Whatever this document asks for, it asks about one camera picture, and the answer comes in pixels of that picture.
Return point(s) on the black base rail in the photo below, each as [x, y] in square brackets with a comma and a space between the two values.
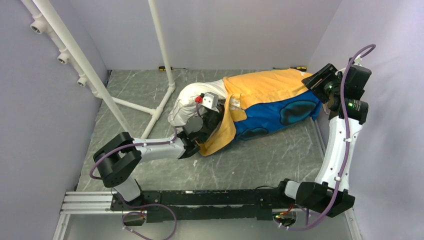
[260, 203]

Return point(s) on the right yellow handled screwdriver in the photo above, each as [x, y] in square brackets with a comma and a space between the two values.
[298, 68]

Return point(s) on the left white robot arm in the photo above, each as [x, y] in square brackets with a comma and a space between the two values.
[117, 159]

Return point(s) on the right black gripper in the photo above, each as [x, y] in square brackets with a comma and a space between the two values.
[327, 72]

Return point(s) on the yellow and blue pillowcase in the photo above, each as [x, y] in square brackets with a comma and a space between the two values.
[261, 103]

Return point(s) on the left yellow handled screwdriver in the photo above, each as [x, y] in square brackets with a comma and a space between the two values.
[164, 68]

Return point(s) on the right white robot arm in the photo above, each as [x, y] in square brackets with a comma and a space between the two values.
[342, 90]

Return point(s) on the yellow handled screwdriver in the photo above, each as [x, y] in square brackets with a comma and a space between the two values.
[164, 68]
[298, 68]

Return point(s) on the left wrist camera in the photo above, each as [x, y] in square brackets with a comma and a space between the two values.
[208, 100]

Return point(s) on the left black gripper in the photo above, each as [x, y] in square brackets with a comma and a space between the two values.
[216, 113]

